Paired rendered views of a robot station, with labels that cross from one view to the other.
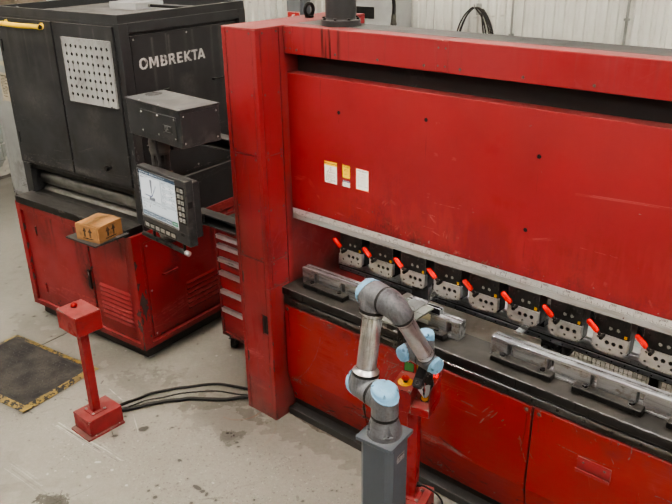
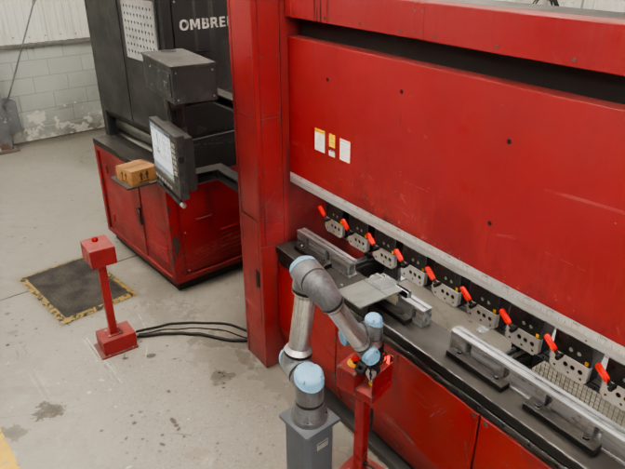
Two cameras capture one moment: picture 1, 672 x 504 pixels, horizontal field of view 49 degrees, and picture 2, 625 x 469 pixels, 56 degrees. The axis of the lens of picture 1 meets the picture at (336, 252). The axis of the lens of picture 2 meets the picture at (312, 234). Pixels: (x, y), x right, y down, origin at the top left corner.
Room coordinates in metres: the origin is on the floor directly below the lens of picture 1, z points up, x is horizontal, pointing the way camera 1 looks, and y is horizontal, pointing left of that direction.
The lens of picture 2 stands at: (0.78, -0.63, 2.51)
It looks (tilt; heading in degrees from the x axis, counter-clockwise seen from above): 27 degrees down; 14
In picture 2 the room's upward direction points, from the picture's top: straight up
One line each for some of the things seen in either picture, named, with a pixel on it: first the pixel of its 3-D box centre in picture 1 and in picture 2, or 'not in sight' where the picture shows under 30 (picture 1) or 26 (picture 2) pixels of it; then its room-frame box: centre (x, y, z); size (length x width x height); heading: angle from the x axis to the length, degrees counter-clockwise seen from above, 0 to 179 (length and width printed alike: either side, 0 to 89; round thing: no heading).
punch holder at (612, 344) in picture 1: (614, 331); (577, 353); (2.67, -1.16, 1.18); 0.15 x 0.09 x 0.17; 49
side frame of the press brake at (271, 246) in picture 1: (303, 220); (308, 184); (4.09, 0.19, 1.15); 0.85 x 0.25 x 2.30; 139
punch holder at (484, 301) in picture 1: (488, 290); (452, 282); (3.06, -0.71, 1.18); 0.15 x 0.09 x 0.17; 49
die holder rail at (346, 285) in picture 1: (338, 284); (325, 251); (3.68, -0.01, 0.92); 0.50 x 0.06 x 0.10; 49
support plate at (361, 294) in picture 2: (403, 313); (368, 290); (3.20, -0.33, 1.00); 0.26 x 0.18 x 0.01; 139
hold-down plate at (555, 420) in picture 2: (607, 398); (560, 425); (2.61, -1.14, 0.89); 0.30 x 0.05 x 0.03; 49
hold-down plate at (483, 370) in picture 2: (521, 366); (476, 368); (2.87, -0.84, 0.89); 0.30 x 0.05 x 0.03; 49
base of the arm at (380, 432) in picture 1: (384, 423); (309, 407); (2.55, -0.19, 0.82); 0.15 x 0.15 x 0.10
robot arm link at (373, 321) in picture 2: (425, 341); (373, 327); (2.87, -0.40, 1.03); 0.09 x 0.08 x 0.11; 127
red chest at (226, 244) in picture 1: (268, 284); not in sight; (4.57, 0.47, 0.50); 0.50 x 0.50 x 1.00; 49
